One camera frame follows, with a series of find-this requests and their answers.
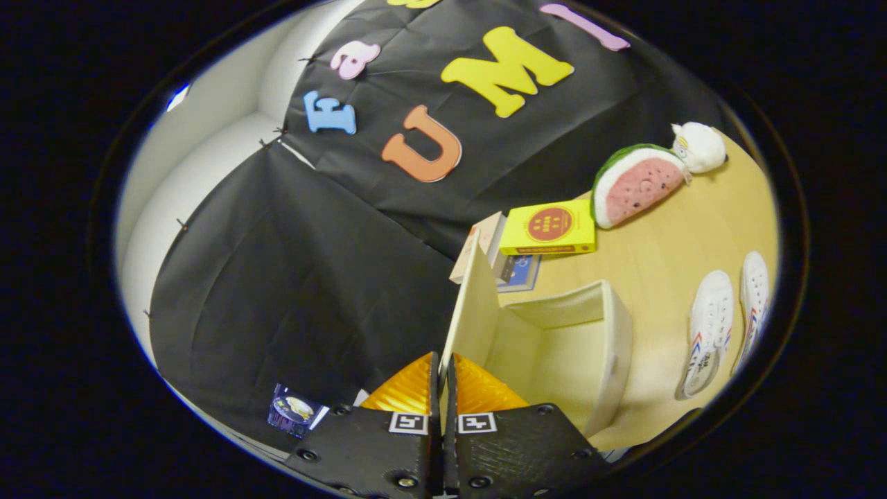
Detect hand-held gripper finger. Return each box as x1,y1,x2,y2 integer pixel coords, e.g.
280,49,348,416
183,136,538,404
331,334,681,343
284,351,442,499
443,353,611,499

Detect cream fabric storage box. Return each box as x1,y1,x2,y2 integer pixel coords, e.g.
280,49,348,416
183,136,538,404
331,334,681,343
440,229,633,439

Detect white canvas shoe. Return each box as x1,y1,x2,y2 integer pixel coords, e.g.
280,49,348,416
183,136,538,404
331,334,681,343
735,251,771,375
676,270,735,401

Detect dark blue printed packet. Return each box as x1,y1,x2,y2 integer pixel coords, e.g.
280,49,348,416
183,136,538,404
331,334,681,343
267,383,330,439

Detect blue book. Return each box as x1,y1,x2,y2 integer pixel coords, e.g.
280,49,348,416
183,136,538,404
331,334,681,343
498,254,543,293

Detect beige book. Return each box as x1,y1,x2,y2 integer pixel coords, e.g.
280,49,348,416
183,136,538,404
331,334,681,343
449,211,508,285

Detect yellow book with red circle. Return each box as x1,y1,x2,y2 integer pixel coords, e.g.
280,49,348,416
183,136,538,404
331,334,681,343
499,199,597,256

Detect watermelon slice plush toy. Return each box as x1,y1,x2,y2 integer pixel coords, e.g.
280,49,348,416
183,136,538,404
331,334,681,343
591,143,690,231

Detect row of black cloth clips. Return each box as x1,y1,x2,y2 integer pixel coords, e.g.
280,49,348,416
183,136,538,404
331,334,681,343
142,55,313,318

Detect white plush toy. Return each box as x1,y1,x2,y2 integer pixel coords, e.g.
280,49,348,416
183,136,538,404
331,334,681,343
671,122,728,174

